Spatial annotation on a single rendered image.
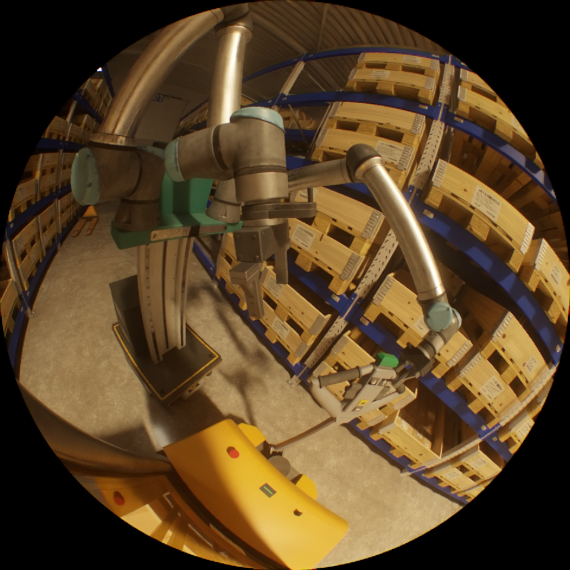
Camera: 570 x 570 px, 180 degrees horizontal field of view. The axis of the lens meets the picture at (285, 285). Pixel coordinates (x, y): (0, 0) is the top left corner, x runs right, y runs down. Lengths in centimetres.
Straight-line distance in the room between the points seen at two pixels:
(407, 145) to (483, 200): 61
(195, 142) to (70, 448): 40
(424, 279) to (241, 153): 51
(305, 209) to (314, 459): 192
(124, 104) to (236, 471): 113
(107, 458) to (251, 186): 41
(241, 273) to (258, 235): 6
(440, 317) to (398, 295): 73
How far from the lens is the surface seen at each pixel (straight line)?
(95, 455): 25
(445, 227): 133
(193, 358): 164
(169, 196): 87
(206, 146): 32
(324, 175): 80
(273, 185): 28
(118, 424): 186
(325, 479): 200
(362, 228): 131
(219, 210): 92
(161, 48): 58
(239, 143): 30
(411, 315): 129
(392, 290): 126
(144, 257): 97
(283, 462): 135
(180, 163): 35
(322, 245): 141
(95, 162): 51
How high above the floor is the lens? 170
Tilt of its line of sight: 27 degrees down
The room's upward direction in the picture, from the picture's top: 24 degrees clockwise
